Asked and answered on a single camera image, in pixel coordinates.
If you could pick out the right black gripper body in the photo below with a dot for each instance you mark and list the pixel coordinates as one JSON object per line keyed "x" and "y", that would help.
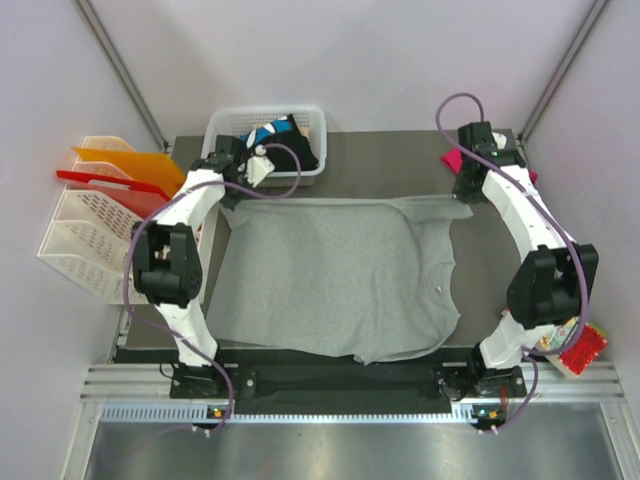
{"x": 467, "y": 191}

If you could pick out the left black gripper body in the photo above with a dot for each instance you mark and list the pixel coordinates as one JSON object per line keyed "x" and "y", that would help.
{"x": 232, "y": 197}

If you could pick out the grey t shirt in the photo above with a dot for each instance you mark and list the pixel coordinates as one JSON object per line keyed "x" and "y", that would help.
{"x": 369, "y": 279}

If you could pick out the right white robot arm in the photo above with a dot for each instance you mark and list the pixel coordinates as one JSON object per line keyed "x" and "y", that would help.
{"x": 555, "y": 277}

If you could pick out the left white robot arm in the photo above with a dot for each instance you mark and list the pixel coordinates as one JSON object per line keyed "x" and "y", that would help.
{"x": 164, "y": 264}

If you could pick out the pink folded t shirt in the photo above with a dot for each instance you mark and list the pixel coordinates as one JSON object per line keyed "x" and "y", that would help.
{"x": 453, "y": 161}

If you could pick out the white plastic laundry basket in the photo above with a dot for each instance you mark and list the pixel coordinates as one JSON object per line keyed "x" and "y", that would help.
{"x": 239, "y": 121}

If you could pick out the black t shirt with print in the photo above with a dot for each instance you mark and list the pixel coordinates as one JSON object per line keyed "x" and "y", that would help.
{"x": 283, "y": 131}

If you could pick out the orange plastic folder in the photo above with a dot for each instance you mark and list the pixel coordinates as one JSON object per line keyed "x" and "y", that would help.
{"x": 156, "y": 169}

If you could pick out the red plastic folder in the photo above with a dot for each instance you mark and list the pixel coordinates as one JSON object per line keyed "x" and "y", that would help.
{"x": 111, "y": 182}

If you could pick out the red patterned book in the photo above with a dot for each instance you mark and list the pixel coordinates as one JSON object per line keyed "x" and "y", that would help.
{"x": 573, "y": 362}

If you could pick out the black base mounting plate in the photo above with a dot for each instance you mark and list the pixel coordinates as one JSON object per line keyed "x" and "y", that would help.
{"x": 350, "y": 388}

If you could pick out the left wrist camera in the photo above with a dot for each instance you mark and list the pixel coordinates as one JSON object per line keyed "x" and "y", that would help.
{"x": 255, "y": 167}

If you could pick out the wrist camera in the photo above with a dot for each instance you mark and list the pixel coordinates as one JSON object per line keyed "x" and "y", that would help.
{"x": 255, "y": 167}
{"x": 476, "y": 140}

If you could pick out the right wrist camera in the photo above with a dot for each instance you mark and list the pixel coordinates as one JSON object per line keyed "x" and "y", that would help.
{"x": 476, "y": 140}

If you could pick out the grey slotted cable duct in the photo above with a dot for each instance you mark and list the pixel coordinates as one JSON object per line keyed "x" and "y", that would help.
{"x": 206, "y": 414}

